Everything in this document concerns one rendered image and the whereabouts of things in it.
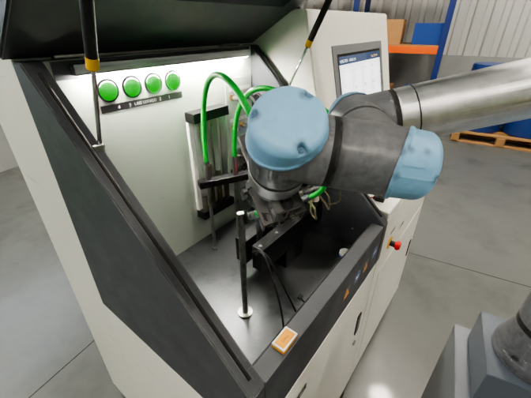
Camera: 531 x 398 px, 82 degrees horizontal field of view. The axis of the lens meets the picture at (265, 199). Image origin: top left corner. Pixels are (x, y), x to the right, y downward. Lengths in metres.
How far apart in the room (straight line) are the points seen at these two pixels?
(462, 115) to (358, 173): 0.19
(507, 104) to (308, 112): 0.27
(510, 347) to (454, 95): 0.56
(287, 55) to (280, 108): 0.82
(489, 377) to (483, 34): 6.60
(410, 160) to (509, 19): 6.82
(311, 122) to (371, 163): 0.07
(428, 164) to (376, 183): 0.05
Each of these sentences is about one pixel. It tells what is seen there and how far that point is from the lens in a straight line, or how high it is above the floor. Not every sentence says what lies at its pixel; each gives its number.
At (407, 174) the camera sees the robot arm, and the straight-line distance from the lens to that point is 0.32.
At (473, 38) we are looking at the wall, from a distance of 7.08.
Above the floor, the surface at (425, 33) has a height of 1.37.
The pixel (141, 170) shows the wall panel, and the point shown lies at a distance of 0.90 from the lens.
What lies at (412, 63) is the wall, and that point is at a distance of 7.11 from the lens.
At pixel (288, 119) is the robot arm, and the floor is 1.44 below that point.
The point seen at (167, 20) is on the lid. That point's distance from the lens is 0.81.
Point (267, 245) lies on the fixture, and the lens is 0.86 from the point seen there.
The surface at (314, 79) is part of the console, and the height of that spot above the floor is 1.36.
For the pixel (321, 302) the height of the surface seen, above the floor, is 0.95.
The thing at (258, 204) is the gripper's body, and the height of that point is 1.27.
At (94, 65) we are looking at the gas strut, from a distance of 0.56.
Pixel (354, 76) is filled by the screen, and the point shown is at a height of 1.34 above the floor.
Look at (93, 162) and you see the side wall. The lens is 0.64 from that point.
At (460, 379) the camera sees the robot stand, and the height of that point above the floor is 0.80.
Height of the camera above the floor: 1.51
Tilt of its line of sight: 30 degrees down
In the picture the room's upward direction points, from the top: straight up
